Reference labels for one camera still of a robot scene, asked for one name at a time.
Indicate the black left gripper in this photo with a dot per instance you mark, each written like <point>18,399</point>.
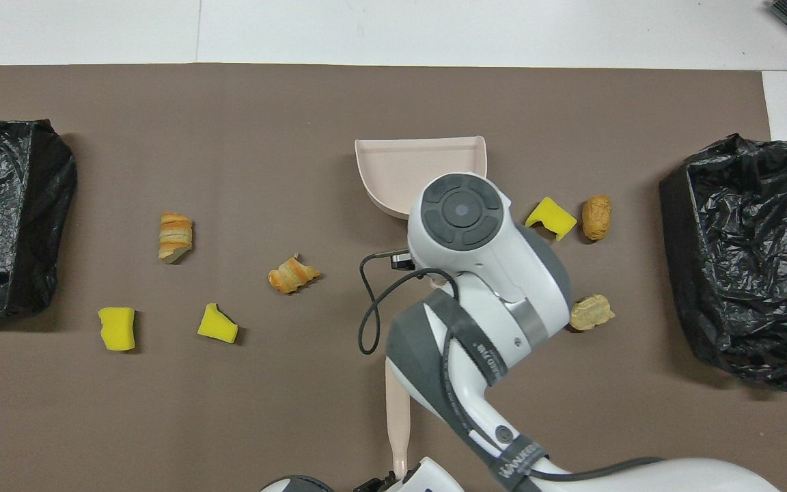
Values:
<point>373,485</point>

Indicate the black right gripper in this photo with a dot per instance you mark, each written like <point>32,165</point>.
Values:
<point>402,262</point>

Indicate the beige plastic dustpan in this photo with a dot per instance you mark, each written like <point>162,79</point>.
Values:
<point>414,171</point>

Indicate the rounded yellow sponge piece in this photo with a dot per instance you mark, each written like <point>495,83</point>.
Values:
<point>117,329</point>

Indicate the wedge yellow sponge piece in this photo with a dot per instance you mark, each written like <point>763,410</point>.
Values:
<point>217,324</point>

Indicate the beige hand brush black bristles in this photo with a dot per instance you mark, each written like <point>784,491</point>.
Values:
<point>398,424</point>

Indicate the black bag lined bin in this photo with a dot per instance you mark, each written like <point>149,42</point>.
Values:
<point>4,219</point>
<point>742,273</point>

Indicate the brown bread roll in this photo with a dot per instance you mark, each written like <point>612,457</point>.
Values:
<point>596,217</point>

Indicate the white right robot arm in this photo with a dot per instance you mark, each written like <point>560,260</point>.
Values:
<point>489,273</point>

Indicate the notched yellow sponge piece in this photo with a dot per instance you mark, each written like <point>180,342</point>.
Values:
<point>550,216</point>

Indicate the striped croissant piece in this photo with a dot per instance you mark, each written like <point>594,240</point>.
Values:
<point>175,237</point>
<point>291,275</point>

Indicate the pale layered pastry piece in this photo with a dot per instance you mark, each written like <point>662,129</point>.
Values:
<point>591,312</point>

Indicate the brown table mat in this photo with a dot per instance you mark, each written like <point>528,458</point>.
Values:
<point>229,410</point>

